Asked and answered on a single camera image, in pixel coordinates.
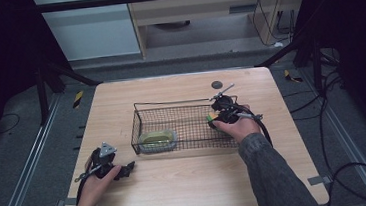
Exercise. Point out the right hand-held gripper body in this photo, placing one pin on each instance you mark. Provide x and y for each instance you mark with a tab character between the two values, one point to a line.
226	107

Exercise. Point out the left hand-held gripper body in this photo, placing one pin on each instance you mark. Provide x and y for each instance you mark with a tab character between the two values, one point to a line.
104	161

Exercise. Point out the green and yellow sponge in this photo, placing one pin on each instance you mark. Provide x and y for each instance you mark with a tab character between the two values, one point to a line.
213	116

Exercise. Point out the green oval soap dish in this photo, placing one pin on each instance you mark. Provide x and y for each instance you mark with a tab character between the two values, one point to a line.
157	140

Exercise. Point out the person's right hand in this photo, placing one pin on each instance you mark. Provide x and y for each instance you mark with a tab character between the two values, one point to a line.
240	128

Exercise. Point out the person's left hand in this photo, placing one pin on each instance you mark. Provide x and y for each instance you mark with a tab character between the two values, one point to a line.
93	191

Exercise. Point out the grey round table grommet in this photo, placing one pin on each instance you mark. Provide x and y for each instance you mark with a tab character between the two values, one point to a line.
217	84

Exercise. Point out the grey tape patch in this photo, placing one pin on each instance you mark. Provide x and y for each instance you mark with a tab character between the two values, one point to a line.
67	202
320	180

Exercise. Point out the yellow and black tape strip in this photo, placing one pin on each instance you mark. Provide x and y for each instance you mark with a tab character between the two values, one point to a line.
291	76
78	99

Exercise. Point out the black metal stand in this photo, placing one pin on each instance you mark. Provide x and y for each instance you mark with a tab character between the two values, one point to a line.
316	61
41	95

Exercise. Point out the light wooden desk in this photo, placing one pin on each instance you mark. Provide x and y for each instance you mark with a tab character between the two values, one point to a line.
196	8

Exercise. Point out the white cabinet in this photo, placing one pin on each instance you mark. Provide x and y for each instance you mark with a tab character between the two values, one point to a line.
91	30

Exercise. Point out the black curtain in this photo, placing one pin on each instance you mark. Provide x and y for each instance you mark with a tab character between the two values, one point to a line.
0	65
359	34

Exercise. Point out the aluminium floor rail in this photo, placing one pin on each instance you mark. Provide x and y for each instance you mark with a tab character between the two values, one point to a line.
26	167
351	141

